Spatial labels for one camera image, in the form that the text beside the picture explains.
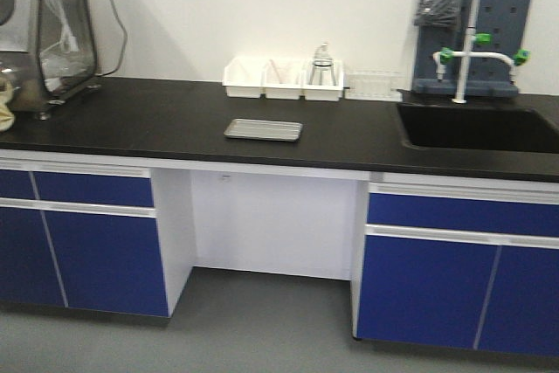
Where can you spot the silver metal tray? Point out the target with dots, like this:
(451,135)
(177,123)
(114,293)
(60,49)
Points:
(282,131)

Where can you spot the blue white bench cabinet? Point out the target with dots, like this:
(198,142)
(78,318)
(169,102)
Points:
(455,261)

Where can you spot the white three-compartment bin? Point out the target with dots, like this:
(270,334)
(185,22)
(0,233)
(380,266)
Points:
(282,79)

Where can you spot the glass flask in bin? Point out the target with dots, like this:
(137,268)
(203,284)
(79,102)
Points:
(323,67)

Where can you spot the clear test tube rack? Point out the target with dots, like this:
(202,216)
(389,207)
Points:
(373,85)

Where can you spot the black lab sink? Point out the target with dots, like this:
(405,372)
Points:
(516,130)

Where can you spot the white lab faucet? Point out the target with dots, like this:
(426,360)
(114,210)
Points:
(472,37)

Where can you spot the stainless steel lab appliance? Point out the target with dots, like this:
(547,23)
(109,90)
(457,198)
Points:
(48,53)

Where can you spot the beige cloth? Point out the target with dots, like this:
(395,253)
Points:
(6,106)

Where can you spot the grey pegboard drying rack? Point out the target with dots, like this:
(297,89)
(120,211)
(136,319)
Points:
(504,21)

